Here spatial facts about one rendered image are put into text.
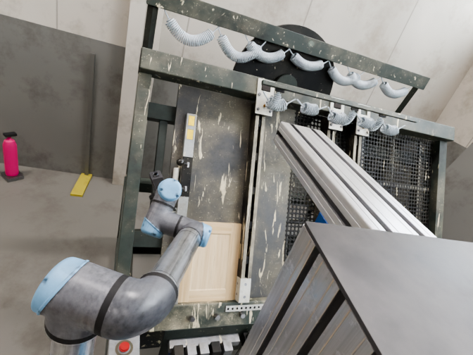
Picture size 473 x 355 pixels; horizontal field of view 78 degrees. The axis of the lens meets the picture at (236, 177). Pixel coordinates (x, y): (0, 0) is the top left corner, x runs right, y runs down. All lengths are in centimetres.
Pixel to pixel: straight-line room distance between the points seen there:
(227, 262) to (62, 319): 108
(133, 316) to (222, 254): 104
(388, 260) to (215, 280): 139
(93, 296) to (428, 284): 53
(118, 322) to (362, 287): 47
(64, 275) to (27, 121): 341
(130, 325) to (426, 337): 50
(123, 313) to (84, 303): 7
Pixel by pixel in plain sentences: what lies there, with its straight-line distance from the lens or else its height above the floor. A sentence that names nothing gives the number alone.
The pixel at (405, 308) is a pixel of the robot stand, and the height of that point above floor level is 203.
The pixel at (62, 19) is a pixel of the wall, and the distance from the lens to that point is 359.
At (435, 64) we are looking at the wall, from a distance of 470.
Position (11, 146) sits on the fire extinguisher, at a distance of 383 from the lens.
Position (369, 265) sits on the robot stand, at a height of 203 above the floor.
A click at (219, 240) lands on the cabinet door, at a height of 115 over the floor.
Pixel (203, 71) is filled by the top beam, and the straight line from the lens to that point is 155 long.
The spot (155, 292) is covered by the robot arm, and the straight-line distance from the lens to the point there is 65.
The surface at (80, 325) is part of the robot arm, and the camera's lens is 66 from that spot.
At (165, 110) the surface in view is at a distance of 159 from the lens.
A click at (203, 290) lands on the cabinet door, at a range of 163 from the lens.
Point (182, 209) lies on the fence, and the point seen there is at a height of 129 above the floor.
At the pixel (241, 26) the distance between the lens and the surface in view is 202.
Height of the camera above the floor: 217
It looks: 27 degrees down
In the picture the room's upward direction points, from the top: 18 degrees clockwise
